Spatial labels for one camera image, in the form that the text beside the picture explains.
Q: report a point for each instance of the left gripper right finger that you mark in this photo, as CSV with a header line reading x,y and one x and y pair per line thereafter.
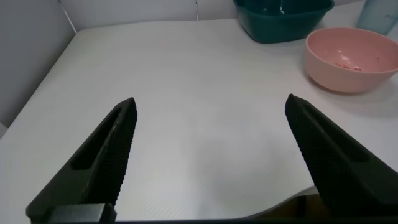
x,y
342,174

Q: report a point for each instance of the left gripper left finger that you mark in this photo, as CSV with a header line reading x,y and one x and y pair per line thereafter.
x,y
99,165

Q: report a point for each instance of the pink white shrimp pieces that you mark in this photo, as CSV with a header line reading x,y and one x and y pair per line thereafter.
x,y
348,66

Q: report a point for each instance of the clear blue ribbed cup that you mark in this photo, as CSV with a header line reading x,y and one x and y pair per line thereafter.
x,y
377,15

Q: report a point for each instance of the pink round bowl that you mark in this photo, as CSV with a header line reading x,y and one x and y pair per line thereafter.
x,y
342,77

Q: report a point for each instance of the dark teal square basin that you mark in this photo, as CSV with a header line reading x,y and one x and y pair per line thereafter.
x,y
280,28

